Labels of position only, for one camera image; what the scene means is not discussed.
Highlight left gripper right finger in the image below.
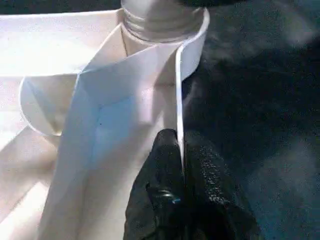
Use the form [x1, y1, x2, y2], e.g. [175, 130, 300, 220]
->
[183, 131, 262, 240]

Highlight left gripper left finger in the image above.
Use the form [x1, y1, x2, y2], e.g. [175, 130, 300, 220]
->
[123, 128, 188, 240]

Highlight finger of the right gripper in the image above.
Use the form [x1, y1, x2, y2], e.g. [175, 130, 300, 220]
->
[178, 0, 238, 9]

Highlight white plastic table leg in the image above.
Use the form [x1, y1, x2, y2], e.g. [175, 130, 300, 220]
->
[119, 0, 209, 44]

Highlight white plastic table top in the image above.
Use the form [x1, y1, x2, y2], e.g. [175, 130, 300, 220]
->
[0, 4, 211, 240]

